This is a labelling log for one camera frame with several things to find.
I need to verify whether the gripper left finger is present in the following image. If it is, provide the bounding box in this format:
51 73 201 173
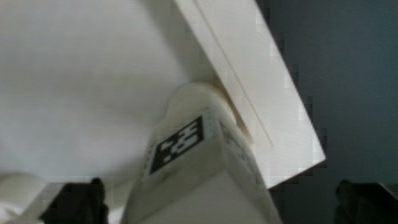
39 178 108 224

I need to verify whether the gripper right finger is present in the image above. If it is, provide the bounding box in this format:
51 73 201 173
334 180 398 224

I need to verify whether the white leg with tag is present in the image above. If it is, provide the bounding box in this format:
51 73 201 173
121 83 282 224

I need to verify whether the white square tabletop part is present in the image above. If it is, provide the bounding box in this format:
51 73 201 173
0 0 229 224

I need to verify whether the white U-shaped fence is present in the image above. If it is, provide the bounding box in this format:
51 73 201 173
174 0 325 186

